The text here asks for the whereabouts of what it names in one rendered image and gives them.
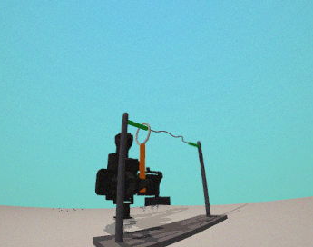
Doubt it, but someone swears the orange handle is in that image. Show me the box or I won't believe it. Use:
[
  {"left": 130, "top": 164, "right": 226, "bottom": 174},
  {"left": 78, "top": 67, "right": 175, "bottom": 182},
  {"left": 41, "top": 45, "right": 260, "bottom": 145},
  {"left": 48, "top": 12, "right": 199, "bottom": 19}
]
[{"left": 135, "top": 123, "right": 151, "bottom": 192}]

